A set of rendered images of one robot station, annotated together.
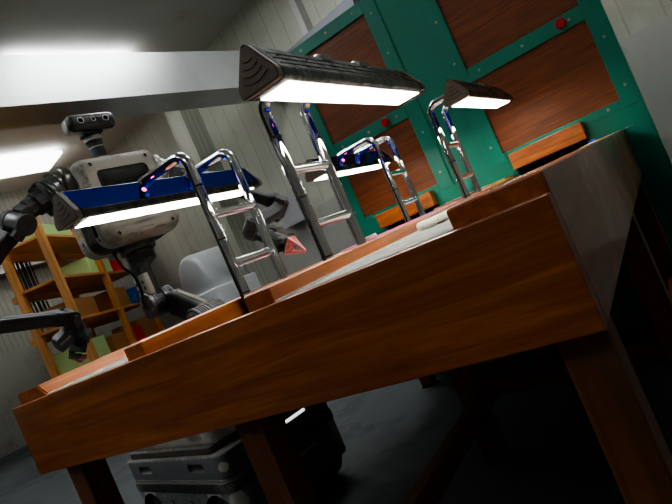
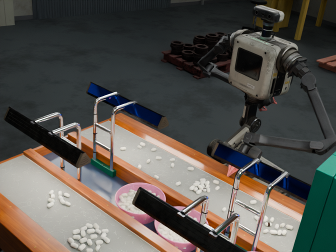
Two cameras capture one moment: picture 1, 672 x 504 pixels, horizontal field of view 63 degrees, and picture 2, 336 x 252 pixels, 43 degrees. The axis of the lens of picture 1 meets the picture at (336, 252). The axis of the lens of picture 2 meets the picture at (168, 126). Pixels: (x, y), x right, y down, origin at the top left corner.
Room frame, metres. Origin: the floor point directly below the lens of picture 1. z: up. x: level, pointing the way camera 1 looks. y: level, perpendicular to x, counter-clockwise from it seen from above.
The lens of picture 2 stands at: (1.90, -1.92, 2.17)
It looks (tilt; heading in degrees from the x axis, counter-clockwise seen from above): 28 degrees down; 96
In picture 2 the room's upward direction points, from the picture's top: 5 degrees clockwise
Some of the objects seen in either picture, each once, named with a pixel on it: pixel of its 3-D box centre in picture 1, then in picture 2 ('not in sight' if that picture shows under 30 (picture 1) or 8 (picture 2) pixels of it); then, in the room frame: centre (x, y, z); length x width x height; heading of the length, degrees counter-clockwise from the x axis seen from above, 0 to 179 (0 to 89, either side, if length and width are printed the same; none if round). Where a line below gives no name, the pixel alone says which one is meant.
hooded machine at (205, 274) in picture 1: (227, 307); not in sight; (6.31, 1.39, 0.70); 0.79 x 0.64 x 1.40; 46
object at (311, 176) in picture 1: (351, 162); (270, 173); (2.21, -0.20, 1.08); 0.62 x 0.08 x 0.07; 148
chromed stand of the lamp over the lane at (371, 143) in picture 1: (385, 195); (254, 210); (2.16, -0.27, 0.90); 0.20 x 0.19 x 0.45; 148
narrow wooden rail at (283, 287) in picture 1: (453, 224); (133, 232); (1.61, -0.34, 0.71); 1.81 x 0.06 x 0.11; 148
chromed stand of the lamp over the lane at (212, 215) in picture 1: (220, 245); (113, 133); (1.34, 0.25, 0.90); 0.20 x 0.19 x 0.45; 148
